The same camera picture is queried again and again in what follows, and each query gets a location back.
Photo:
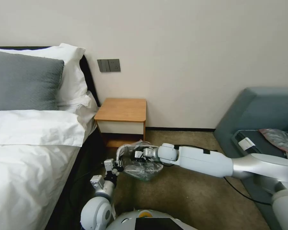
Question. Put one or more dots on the white robot front shell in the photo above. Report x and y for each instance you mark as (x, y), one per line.
(148, 219)

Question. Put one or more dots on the grey textured pillow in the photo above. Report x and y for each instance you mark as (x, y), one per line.
(24, 81)

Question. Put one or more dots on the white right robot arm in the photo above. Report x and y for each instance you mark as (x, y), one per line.
(206, 161)

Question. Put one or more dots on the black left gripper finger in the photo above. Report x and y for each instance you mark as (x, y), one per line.
(114, 171)
(119, 164)

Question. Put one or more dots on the large white upright pillow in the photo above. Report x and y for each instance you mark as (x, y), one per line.
(70, 72)

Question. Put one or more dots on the clear plastic garbage bag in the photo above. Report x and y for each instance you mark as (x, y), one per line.
(148, 170)

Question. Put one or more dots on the grey wall switch panel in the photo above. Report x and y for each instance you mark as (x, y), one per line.
(109, 65)

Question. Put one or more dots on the white bed sheet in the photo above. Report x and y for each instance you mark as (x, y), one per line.
(88, 105)

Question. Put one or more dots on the black baseboard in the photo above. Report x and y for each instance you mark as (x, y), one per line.
(180, 128)

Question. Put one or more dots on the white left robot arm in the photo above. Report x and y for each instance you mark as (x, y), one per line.
(98, 210)

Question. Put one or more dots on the white paper label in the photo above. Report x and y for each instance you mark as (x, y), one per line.
(246, 143)

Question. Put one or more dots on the grey-blue sofa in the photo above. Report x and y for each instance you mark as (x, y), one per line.
(254, 107)

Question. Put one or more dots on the crinkled clear plastic bag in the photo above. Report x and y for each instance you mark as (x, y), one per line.
(278, 139)

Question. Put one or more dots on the wooden nightstand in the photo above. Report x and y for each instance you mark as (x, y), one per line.
(121, 109)

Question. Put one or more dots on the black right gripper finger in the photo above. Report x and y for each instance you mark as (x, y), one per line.
(137, 160)
(137, 153)

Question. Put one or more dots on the black bed frame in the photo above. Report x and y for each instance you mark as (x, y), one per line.
(86, 158)

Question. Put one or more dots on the small trash can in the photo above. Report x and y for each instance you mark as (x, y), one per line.
(147, 177)

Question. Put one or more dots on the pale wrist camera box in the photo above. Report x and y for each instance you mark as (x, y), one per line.
(108, 165)

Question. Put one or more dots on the white duvet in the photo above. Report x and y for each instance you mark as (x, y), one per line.
(24, 182)

